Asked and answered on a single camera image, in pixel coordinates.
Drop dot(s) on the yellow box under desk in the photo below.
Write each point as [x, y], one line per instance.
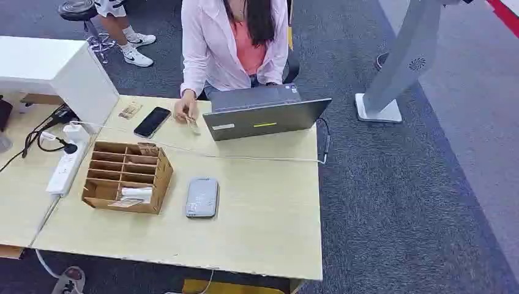
[227, 287]

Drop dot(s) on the pale side desk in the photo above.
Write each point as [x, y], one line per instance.
[20, 194]

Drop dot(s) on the wooden card sorting box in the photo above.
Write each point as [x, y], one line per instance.
[156, 178]

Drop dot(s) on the pale wooden desk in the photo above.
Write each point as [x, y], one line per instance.
[251, 227]

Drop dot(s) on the card with printed pattern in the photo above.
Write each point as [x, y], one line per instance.
[130, 110]

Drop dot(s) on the standing person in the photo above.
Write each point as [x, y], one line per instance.
[129, 40]

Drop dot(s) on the black round stool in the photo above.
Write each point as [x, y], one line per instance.
[83, 16]

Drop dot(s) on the white cards in box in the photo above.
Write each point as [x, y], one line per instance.
[137, 193]

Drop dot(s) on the seated person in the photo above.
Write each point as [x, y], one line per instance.
[211, 48]

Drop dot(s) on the grey kiosk stand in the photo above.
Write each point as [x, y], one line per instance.
[399, 65]

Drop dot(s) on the grey laptop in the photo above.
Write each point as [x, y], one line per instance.
[259, 115]

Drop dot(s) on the person's hand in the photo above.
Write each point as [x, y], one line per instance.
[184, 110]

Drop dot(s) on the black smartphone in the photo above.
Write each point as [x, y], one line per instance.
[152, 121]

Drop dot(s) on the white box cabinet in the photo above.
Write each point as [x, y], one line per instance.
[61, 69]

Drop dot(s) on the black office chair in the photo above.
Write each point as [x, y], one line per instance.
[291, 67]

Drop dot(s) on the small card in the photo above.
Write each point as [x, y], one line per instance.
[193, 125]

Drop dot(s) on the brown card in box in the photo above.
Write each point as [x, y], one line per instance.
[147, 149]

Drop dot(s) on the white floor power strip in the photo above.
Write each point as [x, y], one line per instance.
[69, 281]

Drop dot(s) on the white charger plug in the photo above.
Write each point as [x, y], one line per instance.
[76, 132]

